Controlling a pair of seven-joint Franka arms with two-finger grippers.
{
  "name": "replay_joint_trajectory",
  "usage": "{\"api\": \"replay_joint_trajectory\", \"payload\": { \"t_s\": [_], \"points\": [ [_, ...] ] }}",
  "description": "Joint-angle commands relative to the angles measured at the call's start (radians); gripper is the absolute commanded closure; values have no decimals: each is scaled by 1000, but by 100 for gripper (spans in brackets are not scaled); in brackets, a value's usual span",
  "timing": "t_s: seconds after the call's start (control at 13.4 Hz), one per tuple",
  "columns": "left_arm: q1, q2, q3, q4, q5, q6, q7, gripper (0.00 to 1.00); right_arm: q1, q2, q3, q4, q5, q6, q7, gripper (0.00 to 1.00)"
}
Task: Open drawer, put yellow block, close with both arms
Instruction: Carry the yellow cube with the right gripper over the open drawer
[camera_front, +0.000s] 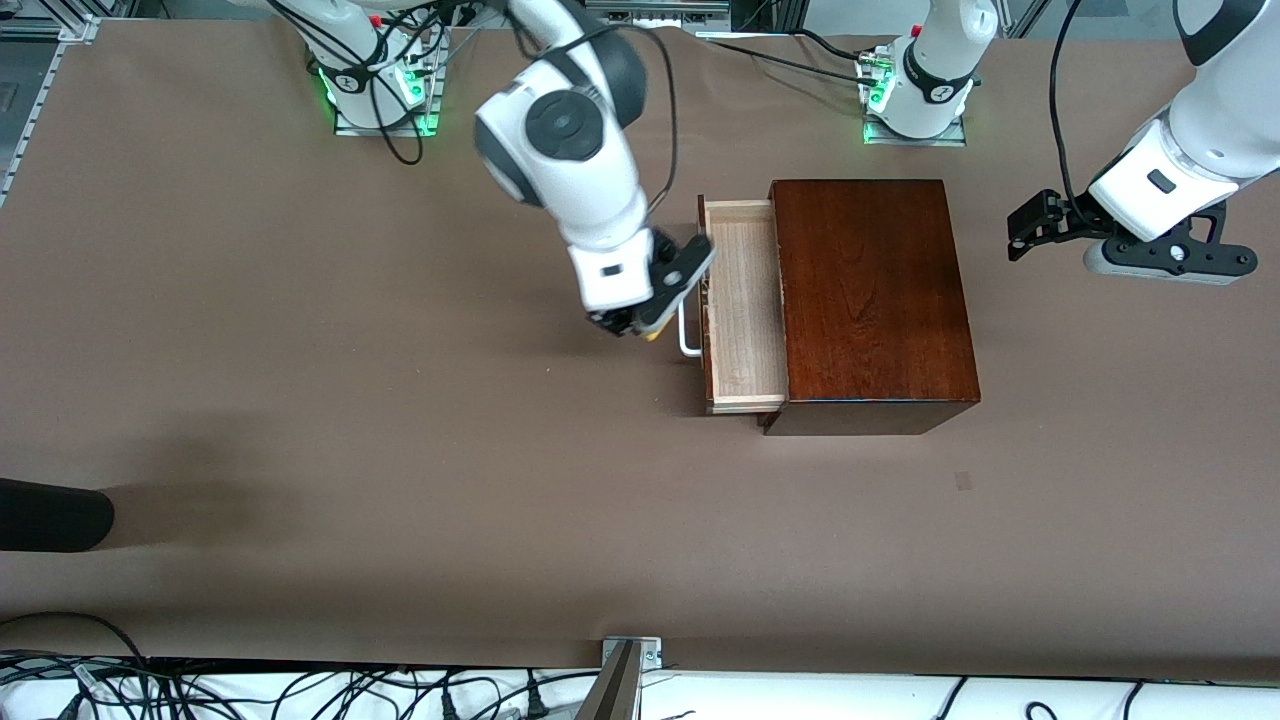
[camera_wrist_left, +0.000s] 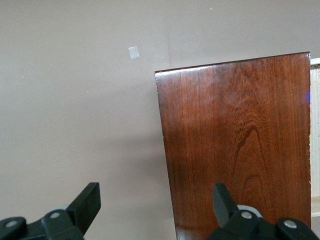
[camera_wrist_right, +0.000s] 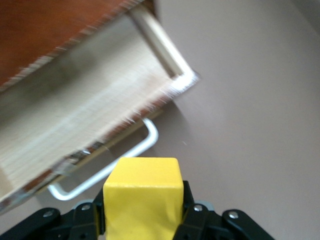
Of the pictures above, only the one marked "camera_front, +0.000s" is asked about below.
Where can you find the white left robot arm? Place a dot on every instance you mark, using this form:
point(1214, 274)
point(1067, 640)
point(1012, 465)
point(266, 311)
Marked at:
point(1200, 140)

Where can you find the black cylindrical object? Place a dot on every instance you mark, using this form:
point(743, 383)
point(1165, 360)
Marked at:
point(50, 515)

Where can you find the dark brown wooden cabinet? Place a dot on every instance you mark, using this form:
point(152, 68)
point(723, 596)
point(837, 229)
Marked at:
point(880, 300)

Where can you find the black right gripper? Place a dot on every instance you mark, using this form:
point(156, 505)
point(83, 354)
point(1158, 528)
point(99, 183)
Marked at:
point(612, 320)

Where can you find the aluminium table edge rail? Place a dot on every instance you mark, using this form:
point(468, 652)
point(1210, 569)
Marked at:
point(40, 90)

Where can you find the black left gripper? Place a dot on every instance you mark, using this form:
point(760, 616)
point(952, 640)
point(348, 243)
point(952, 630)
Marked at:
point(1066, 222)

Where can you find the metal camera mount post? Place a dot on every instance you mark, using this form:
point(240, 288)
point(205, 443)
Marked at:
point(620, 680)

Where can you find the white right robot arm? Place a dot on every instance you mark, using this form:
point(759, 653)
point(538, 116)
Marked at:
point(580, 170)

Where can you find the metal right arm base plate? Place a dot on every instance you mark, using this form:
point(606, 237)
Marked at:
point(385, 131)

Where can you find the metal equipment rack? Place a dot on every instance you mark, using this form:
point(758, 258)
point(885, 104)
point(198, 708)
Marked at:
point(650, 12)

